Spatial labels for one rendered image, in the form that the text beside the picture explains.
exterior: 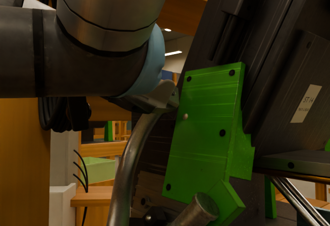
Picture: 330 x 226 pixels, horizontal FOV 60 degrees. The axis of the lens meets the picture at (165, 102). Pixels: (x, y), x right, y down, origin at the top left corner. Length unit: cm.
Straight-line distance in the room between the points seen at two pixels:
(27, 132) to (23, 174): 8
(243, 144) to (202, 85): 11
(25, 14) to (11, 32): 2
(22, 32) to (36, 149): 42
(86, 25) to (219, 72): 28
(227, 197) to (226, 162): 4
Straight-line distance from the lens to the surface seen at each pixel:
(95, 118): 78
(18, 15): 25
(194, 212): 37
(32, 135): 64
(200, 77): 47
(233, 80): 42
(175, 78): 642
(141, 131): 49
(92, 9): 19
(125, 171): 48
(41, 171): 65
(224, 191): 39
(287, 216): 98
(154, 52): 25
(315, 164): 47
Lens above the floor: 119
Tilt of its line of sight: 3 degrees up
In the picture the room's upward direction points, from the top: straight up
